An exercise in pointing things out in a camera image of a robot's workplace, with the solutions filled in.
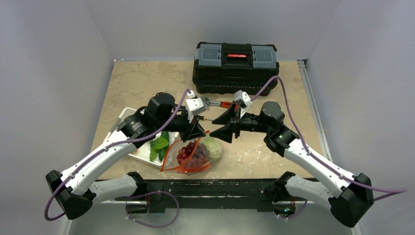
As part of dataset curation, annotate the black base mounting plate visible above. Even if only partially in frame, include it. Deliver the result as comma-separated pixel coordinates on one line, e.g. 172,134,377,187
116,179,304,214

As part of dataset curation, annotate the black plastic toolbox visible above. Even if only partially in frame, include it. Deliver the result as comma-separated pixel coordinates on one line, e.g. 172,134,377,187
192,42,279,95

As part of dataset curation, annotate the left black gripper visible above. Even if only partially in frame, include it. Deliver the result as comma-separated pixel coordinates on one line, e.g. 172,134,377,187
156,109,206,142

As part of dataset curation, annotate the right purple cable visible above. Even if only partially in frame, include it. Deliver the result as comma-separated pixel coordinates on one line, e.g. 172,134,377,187
250,76,408,202

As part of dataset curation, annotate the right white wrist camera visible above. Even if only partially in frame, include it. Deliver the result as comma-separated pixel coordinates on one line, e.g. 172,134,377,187
234,90,252,118

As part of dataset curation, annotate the light red grape bunch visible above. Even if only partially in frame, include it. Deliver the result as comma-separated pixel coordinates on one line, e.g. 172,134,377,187
176,141,209,167

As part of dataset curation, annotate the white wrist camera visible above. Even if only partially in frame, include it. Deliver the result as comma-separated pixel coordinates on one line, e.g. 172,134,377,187
185,90,208,123
234,90,252,118

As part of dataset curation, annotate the yellow black screwdriver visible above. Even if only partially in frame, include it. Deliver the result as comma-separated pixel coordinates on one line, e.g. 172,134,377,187
198,116,213,121

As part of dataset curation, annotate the aluminium frame rail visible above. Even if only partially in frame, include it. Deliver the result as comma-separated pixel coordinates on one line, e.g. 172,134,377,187
67,181,353,205

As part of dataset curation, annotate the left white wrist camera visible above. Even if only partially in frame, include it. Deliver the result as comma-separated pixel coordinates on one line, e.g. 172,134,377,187
185,90,208,123

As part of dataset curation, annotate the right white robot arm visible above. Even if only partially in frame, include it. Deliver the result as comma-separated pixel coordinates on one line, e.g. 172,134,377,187
210,101,374,228

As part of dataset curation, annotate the green leafy vegetable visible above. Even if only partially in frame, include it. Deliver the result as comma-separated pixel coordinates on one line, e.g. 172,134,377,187
149,136,167,162

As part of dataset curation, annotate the green cabbage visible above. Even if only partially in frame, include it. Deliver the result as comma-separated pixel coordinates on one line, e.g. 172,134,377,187
202,138,224,160

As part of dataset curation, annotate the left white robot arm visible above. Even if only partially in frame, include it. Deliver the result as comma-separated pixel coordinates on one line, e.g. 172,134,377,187
44,90,207,221

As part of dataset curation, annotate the clear zip top bag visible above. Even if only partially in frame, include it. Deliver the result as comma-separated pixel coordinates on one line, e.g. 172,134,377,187
161,132,224,174

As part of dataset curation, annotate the green cucumber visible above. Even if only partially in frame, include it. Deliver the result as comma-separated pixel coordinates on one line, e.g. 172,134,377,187
158,131,170,162

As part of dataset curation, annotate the orange carrot green top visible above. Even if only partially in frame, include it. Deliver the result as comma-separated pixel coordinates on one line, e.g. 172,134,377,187
176,163,211,174

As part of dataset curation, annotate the adjustable wrench red handle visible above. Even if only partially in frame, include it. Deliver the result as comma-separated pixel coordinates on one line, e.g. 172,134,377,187
201,96,231,109

